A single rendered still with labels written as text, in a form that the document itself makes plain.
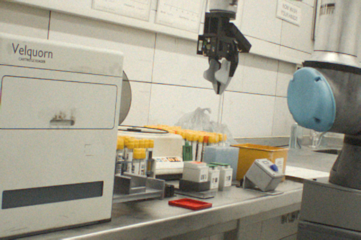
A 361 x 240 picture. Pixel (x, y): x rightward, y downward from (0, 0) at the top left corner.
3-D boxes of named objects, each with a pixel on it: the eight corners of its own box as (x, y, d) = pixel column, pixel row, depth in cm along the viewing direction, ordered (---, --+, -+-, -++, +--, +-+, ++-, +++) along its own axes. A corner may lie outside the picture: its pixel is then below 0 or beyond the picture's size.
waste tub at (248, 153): (269, 186, 167) (273, 150, 167) (225, 178, 174) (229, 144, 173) (285, 181, 179) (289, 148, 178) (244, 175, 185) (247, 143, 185)
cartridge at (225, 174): (223, 191, 150) (225, 165, 150) (206, 188, 153) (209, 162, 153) (230, 190, 154) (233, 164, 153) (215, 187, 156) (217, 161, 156)
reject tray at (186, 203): (194, 210, 123) (195, 207, 123) (167, 204, 127) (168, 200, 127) (212, 207, 129) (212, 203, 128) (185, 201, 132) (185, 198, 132)
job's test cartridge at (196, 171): (197, 191, 139) (200, 164, 138) (180, 187, 141) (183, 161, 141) (206, 190, 142) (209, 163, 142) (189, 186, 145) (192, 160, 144)
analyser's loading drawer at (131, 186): (94, 211, 103) (96, 181, 103) (67, 204, 107) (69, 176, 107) (163, 200, 120) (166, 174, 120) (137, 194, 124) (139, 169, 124)
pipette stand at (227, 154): (217, 186, 157) (220, 149, 157) (197, 182, 162) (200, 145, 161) (240, 185, 165) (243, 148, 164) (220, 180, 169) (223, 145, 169)
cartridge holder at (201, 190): (203, 199, 137) (205, 183, 137) (171, 192, 142) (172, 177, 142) (215, 196, 141) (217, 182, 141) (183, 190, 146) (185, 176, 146)
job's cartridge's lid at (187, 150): (184, 141, 141) (181, 141, 141) (184, 161, 141) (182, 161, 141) (193, 141, 144) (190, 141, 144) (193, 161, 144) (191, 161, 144)
